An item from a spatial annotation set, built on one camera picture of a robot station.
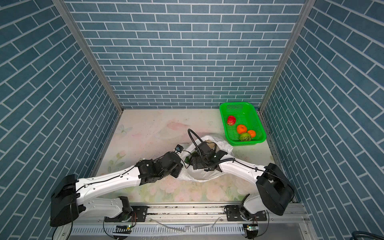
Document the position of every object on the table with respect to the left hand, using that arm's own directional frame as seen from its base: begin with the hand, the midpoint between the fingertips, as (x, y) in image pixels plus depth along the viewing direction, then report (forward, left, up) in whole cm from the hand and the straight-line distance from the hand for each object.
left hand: (181, 165), depth 79 cm
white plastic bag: (-3, -10, -7) cm, 13 cm away
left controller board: (-26, +29, -15) cm, 42 cm away
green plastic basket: (+45, -46, -7) cm, 65 cm away
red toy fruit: (+36, -34, -5) cm, 49 cm away
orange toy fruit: (+28, -40, -5) cm, 49 cm away
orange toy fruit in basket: (+25, -47, -6) cm, 54 cm away
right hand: (+5, -9, -5) cm, 11 cm away
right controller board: (-28, -36, -15) cm, 48 cm away
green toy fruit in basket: (+20, -40, -3) cm, 45 cm away
